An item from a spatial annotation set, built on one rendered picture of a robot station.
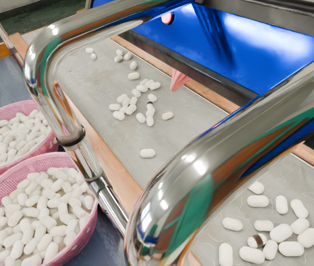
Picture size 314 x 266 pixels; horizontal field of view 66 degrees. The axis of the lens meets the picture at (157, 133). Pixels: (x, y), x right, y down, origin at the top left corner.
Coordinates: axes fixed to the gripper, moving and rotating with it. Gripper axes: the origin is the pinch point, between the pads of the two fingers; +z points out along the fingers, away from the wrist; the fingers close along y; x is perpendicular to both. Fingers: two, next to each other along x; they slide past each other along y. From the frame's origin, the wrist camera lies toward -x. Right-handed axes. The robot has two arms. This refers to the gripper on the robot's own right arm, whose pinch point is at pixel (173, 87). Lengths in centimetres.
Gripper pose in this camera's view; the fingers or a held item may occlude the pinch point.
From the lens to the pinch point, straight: 70.5
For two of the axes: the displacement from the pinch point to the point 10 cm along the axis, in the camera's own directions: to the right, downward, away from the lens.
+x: 6.4, 2.0, 7.4
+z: -5.2, 8.2, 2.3
